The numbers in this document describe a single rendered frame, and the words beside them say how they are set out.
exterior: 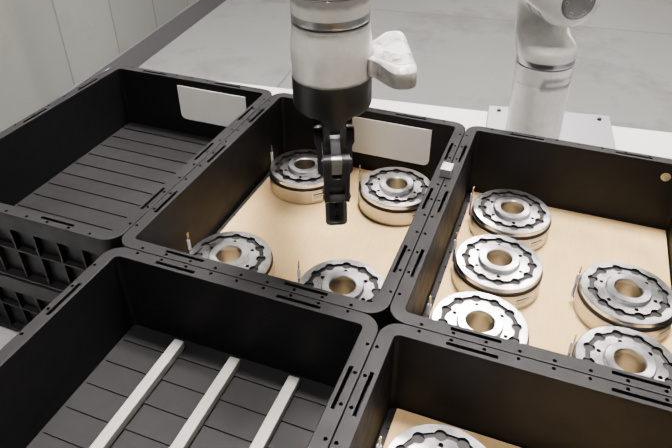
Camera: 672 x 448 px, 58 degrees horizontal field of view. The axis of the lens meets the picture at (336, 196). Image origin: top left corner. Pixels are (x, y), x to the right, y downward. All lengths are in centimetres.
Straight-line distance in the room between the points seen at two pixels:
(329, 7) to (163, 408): 41
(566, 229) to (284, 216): 39
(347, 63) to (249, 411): 34
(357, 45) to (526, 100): 56
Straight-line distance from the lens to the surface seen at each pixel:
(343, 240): 81
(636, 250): 89
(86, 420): 67
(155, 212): 72
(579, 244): 87
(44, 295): 85
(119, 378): 69
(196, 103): 104
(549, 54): 103
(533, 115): 107
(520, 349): 57
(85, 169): 103
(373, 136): 92
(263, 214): 86
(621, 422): 59
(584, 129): 125
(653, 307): 76
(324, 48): 53
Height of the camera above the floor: 134
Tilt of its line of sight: 35 degrees down
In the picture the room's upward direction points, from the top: straight up
